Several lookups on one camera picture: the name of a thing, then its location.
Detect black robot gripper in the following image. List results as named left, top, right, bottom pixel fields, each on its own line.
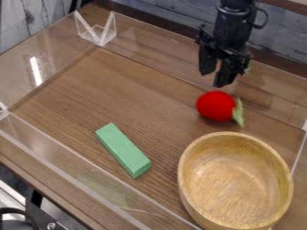
left=195, top=0, right=269, bottom=88

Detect red plush fruit green leaf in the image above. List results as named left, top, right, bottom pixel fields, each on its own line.
left=195, top=91, right=245, bottom=127

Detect clear acrylic tray walls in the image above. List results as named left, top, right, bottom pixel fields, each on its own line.
left=0, top=4, right=307, bottom=230

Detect green rectangular block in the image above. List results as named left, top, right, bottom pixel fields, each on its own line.
left=95, top=123, right=153, bottom=179

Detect wooden bowl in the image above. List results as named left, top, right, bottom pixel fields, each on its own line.
left=178, top=131, right=294, bottom=230

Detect clear acrylic corner bracket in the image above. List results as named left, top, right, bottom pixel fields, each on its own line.
left=74, top=11, right=116, bottom=47

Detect black table leg bracket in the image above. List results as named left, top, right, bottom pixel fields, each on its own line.
left=26, top=190, right=67, bottom=230

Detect black cable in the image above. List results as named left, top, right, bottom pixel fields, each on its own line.
left=0, top=207, right=34, bottom=230

